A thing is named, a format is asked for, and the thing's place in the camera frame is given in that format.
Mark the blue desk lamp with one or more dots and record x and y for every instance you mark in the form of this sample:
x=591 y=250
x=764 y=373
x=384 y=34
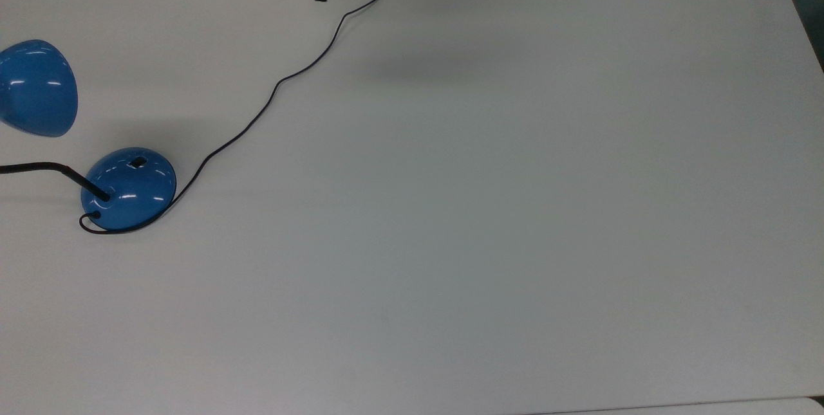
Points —
x=132 y=199

